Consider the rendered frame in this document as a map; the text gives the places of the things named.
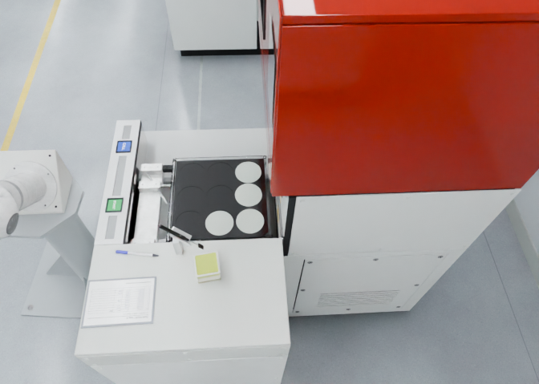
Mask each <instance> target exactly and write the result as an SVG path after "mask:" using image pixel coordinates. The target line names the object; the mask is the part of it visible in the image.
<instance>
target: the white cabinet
mask: <svg viewBox="0 0 539 384"><path fill-rule="evenodd" d="M287 358H288V355H287V356H273V357H258V358H229V359H213V360H199V361H183V362H154V363H140V364H124V365H109V366H91V368H93V369H94V370H96V371H98V372H99V373H101V374H102V375H103V376H105V377H106V378H108V379H110V380H111V381H113V382H114V383H115V384H281V380H282V375H283V372H284V369H285V366H286V360H287Z"/></svg>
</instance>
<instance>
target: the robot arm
mask: <svg viewBox="0 0 539 384"><path fill-rule="evenodd" d="M57 191H58V186H57V182H56V179H55V177H54V175H53V174H52V172H51V171H50V170H49V169H48V168H46V167H45V166H43V165H42V164H39V163H36V162H32V161H26V162H21V163H18V164H15V165H14V166H13V167H11V168H10V169H9V170H8V171H7V173H6V174H5V177H4V179H2V180H0V239H2V238H5V237H8V236H9V235H11V234H12V233H13V232H14V230H15V229H16V227H17V224H18V217H19V211H21V210H23V211H26V212H38V211H42V210H43V209H45V208H47V207H49V206H50V205H51V204H52V203H53V201H54V200H55V197H56V195H57Z"/></svg>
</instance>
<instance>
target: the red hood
mask: <svg viewBox="0 0 539 384"><path fill-rule="evenodd" d="M258 25H259V37H260V48H261V72H262V83H263V95H264V107H265V129H266V142H267V153H268V165H269V188H270V193H272V196H311V195H335V194H359V193H383V192H430V191H454V190H477V189H502V188H522V187H523V186H524V185H525V184H526V182H527V181H528V180H529V179H530V178H531V177H532V176H533V175H534V174H535V173H536V171H537V170H538V169H539V0H258Z"/></svg>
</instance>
